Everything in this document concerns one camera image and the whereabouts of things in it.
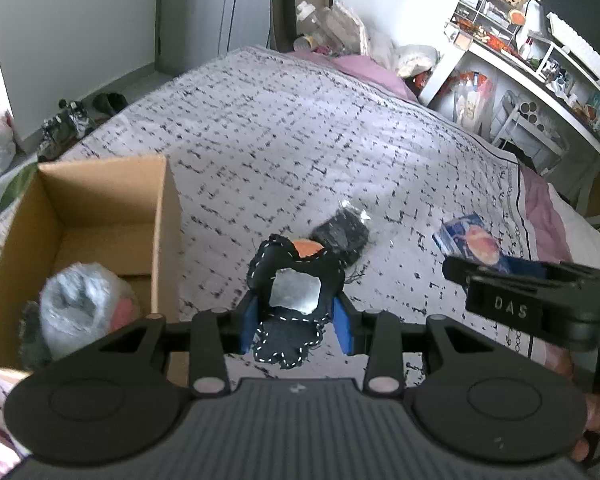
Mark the paper cup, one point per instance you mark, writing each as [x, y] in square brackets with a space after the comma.
[306, 42]

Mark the blue tissue packet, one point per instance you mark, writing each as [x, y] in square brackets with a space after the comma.
[472, 240]

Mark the blue plush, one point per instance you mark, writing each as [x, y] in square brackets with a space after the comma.
[80, 305]

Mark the white desk shelf riser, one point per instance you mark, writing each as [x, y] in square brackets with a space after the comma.
[555, 50]

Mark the white black-patterned blanket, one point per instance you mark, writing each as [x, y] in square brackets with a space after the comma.
[280, 135]

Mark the black stitched felt pouch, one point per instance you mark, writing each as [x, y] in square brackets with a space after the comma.
[285, 345]

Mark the grey sneakers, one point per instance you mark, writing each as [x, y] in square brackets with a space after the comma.
[62, 127]

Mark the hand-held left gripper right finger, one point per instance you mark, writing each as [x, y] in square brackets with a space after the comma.
[344, 327]

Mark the white desk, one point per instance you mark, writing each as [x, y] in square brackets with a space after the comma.
[437, 75]

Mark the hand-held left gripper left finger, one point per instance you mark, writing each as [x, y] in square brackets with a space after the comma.
[249, 322]

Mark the printed plastic shopping bag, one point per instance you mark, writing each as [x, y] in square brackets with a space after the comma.
[472, 102]

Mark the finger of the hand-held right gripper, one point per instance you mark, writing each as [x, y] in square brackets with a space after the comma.
[525, 267]
[480, 275]

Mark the clear drawer organizer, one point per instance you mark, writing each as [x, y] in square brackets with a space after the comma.
[482, 10]

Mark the green cloth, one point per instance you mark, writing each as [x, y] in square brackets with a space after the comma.
[17, 185]

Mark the clear plastic bottle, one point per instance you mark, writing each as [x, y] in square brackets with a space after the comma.
[311, 20]

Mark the dark plush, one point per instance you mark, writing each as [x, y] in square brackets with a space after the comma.
[342, 235]

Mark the pile of plastic bags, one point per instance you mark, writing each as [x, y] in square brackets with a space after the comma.
[380, 45]

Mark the white keyboard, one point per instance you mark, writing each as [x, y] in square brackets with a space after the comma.
[580, 45]

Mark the brown cardboard box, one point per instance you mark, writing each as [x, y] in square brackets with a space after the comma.
[170, 240]

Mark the white pillow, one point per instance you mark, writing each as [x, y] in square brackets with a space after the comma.
[580, 230]

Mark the dark slipper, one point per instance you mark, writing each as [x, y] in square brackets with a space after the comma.
[109, 105]

